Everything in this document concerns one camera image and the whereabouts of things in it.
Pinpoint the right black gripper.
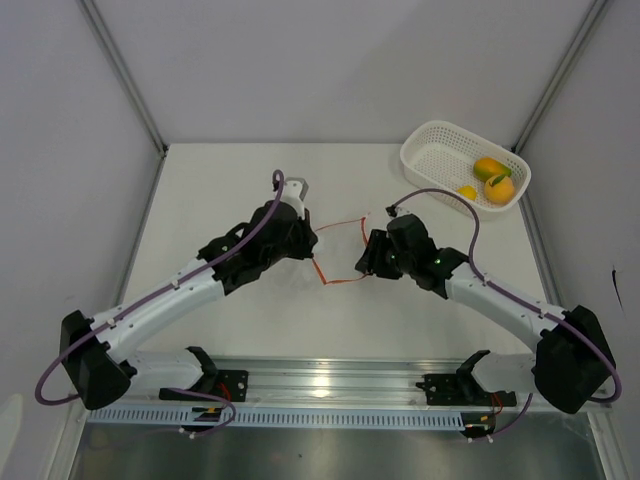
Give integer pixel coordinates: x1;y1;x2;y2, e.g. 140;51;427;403
355;229;415;280

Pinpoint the clear orange zip top bag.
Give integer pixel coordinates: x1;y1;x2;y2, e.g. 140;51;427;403
279;212;374;289

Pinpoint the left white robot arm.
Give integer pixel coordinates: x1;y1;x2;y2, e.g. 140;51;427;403
60;199;317;410

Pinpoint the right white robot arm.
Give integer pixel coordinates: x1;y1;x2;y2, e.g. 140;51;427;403
355;214;615;414

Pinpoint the white perforated plastic basket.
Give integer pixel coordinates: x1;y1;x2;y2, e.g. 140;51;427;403
400;120;531;221

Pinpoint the yellow green mango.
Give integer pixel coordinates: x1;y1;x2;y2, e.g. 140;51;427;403
473;157;512;182

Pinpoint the orange fruit with leaf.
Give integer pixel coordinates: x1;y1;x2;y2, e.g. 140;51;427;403
484;174;515;206

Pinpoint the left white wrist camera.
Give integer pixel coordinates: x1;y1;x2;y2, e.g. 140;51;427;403
280;177;309;219

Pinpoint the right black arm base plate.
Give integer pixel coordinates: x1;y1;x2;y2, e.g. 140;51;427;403
415;373;517;407

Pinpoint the aluminium mounting rail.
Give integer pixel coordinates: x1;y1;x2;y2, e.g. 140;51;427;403
67;355;612;414

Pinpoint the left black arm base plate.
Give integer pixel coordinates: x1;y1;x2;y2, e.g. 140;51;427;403
159;370;249;402

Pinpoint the right side aluminium rail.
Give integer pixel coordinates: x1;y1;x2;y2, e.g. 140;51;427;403
519;197;584;372

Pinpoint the right aluminium frame post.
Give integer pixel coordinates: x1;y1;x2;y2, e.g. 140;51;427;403
510;0;614;154

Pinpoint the aluminium frame post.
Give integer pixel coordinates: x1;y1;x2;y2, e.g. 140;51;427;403
76;0;168;157
510;0;614;154

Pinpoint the white slotted cable duct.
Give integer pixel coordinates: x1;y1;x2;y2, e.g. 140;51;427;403
87;405;465;431

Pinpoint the left aluminium frame post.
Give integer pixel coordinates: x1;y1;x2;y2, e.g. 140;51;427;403
76;0;168;157

